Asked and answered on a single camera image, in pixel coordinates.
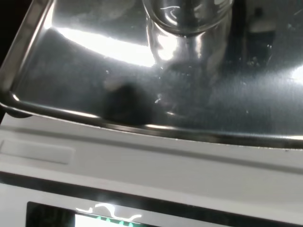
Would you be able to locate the white electronic balance steel pan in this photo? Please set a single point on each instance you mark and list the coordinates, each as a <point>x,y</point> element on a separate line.
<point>151,160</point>

